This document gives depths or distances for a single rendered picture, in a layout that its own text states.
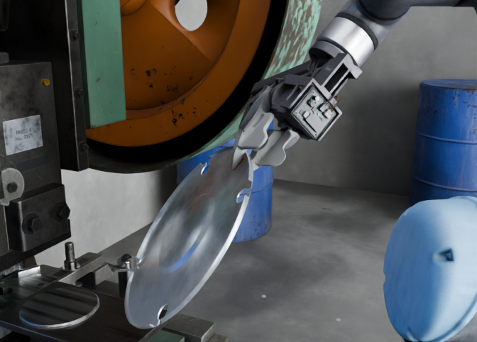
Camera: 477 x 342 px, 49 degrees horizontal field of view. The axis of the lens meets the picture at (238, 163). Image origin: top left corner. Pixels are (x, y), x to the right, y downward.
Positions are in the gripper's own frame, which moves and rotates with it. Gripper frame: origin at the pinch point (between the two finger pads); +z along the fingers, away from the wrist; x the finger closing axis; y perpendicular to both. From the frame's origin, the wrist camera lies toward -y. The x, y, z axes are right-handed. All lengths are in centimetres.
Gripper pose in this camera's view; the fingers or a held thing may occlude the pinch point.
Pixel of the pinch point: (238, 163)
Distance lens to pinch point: 74.6
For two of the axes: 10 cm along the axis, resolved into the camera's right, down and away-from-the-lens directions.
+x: 6.4, 6.0, 4.8
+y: 4.4, 2.3, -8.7
